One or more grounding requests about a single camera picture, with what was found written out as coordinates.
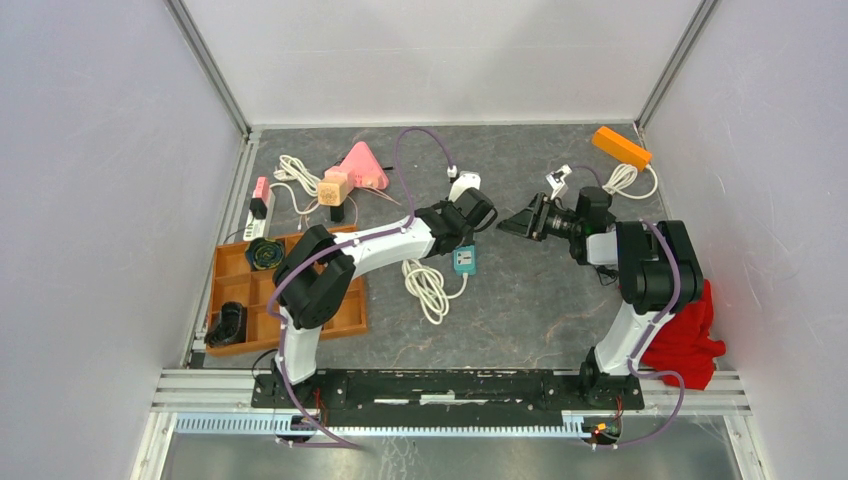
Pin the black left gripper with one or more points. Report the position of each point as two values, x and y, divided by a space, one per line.
469 238

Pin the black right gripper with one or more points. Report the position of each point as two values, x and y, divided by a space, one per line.
530 223

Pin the teal power strip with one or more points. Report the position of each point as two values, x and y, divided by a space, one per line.
464 261

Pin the pink triangular power strip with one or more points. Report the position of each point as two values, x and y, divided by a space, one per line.
362 169

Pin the black block plug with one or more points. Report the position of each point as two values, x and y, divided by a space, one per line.
337 214

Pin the orange power strip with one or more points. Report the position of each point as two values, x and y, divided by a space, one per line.
623 150

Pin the beige cube adapter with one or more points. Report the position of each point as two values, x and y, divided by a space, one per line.
333 188

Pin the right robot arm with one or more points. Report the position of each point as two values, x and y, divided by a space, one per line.
657 270

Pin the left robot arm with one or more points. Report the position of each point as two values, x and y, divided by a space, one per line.
314 276

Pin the pink plug adapter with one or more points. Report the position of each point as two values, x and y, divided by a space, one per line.
261 190

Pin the dark rolled cloth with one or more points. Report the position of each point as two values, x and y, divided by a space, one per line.
265 254

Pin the white power strip left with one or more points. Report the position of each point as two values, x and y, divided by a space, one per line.
259 228

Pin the red cloth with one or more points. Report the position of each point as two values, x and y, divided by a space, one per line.
685 345

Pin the orange wooden tray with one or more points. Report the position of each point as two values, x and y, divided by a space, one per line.
233 280

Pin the black rolled cloth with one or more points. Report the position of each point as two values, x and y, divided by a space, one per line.
229 326

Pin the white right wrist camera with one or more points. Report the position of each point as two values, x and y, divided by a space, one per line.
557 181

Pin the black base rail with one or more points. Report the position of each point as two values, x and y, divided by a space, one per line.
449 398

